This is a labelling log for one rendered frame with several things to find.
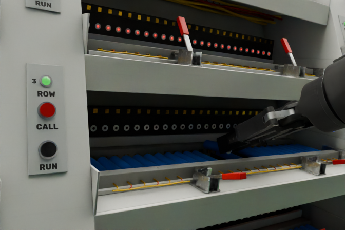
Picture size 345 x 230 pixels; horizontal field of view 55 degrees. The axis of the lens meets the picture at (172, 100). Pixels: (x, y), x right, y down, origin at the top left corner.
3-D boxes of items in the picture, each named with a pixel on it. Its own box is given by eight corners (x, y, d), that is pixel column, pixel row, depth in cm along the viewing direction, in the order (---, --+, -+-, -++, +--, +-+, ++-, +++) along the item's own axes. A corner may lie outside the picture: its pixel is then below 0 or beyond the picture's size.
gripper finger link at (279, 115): (315, 116, 46) (295, 115, 43) (284, 128, 50) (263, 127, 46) (310, 100, 47) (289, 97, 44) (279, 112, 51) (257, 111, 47)
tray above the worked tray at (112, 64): (345, 102, 75) (355, 41, 74) (81, 90, 42) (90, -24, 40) (273, 92, 92) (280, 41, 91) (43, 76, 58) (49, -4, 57)
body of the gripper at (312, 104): (349, 74, 48) (296, 98, 55) (314, 69, 43) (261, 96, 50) (369, 125, 45) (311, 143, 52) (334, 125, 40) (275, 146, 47)
